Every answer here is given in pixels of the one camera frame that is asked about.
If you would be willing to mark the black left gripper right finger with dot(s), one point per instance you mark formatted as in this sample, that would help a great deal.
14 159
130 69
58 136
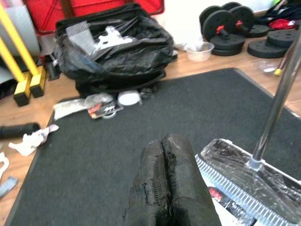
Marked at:
185 188

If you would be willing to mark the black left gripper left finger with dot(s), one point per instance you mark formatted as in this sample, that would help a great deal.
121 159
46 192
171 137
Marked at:
150 188

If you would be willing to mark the black floor mat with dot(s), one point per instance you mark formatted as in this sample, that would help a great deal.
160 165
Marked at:
94 164

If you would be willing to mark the orange black packet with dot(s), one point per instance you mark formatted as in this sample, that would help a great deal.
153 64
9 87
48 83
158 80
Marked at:
103 110

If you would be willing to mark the white round lid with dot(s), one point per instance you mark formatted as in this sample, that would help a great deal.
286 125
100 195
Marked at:
128 99

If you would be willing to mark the clear plastic container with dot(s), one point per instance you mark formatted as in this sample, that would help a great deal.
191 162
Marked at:
98 99

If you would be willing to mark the silver plastic wrapper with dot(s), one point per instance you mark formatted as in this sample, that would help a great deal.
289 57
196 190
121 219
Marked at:
68 108

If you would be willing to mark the black rubbish bag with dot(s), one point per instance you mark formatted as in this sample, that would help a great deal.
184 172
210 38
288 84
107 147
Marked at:
129 63

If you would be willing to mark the clear plastic bowl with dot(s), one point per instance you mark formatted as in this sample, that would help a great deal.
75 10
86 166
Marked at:
200 55

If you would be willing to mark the white plastic bag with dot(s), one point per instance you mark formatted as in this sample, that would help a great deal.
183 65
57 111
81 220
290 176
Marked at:
183 46

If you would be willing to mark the flat grey plastic piece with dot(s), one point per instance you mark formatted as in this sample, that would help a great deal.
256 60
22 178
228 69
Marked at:
8 186

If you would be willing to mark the thin black foam roller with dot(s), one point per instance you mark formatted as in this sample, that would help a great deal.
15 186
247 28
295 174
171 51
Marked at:
18 130

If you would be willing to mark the small clear bottle yellow cap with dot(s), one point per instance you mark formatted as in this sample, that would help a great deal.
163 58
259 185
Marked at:
278 72

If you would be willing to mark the black weight plate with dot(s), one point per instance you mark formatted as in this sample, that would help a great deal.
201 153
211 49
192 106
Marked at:
282 37
258 30
265 49
225 44

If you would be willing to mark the white crumpled tissue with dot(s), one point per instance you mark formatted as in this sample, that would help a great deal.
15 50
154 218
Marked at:
113 37

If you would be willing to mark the black dumbbell red collars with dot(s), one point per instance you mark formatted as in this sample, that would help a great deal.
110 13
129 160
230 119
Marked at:
223 21

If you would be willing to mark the red metal cart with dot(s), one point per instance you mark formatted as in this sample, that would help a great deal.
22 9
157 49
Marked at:
94 7

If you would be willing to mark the red cloth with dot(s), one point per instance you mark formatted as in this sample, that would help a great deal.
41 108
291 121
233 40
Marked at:
282 23

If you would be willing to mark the large grey padded cushion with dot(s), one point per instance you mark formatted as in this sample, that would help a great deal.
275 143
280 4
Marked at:
26 23

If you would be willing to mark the yellow metal frame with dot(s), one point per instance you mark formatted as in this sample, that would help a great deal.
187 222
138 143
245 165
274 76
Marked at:
23 54

